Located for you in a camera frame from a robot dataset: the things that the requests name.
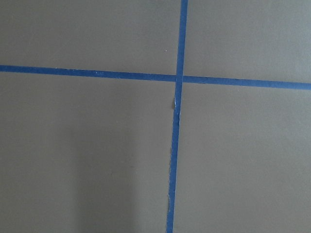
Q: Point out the lower horizontal blue tape line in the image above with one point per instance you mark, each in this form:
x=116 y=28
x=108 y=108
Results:
x=155 y=77

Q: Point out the centre vertical blue tape line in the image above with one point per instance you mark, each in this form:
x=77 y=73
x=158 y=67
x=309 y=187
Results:
x=176 y=114

